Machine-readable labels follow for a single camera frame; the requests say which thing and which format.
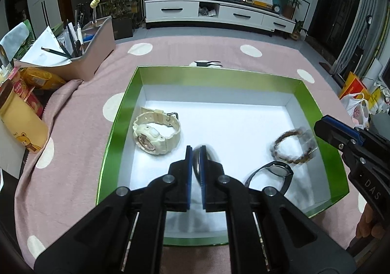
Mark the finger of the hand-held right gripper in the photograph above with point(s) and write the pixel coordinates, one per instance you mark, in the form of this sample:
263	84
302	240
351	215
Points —
330	135
341	127

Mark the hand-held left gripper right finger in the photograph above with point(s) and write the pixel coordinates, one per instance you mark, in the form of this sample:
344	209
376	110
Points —
203	197

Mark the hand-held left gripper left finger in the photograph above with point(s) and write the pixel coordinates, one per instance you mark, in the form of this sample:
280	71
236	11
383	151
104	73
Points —
189	176

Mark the green cardboard box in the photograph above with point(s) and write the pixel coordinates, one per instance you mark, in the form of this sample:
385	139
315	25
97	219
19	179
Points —
213	78

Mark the person's right hand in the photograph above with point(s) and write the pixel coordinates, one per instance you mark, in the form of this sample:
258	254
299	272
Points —
367	222

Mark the white plastic bag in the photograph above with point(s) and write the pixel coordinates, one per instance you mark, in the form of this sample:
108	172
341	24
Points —
356	109

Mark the yellow and red paper bag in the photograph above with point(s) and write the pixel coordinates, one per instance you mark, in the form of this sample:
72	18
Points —
352	86

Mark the cream plastic wristwatch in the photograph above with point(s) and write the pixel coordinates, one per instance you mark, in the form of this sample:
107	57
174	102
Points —
146	133

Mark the black wristwatch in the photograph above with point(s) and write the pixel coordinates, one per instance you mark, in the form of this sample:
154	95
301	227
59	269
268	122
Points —
278	168

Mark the black upright appliance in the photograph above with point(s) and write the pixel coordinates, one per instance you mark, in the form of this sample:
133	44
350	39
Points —
356	53

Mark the small potted floor plant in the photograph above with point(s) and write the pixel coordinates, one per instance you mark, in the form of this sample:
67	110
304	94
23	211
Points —
297	31

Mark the pink polka dot tablecloth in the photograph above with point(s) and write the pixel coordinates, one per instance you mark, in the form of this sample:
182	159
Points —
182	51

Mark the grey striped curtain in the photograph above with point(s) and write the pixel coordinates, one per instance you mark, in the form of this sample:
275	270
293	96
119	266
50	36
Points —
368	2

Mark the potted plant in brown pot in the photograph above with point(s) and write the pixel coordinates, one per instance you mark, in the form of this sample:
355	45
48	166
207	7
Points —
289	8

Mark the black alarm clock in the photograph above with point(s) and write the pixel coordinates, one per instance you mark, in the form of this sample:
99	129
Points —
276	8

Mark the pink desk organizer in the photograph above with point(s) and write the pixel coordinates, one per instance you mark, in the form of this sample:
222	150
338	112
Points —
88	57

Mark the white TV cabinet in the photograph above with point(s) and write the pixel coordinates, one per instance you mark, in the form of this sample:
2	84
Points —
176	10

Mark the leafy plant in dark planter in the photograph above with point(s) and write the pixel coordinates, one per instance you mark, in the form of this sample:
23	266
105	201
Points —
122	14

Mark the white pen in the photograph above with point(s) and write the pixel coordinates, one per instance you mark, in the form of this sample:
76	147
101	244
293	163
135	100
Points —
80	37

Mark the yellow bear jar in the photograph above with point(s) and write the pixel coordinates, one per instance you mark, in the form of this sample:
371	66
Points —
21	118

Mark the yellow snack packet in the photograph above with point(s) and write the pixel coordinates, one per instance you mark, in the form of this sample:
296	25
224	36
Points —
39	78

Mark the dark pencil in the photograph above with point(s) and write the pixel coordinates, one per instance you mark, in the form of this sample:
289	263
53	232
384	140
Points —
56	52

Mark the red snack box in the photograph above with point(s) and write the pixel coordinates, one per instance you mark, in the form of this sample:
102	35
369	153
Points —
23	89

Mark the white paper sheet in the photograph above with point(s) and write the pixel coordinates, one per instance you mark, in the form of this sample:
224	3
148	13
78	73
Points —
39	51

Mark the cream figurine stick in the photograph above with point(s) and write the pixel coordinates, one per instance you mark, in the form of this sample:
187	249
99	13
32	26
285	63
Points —
96	2

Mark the green packet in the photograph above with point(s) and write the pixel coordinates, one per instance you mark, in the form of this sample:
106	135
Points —
18	39

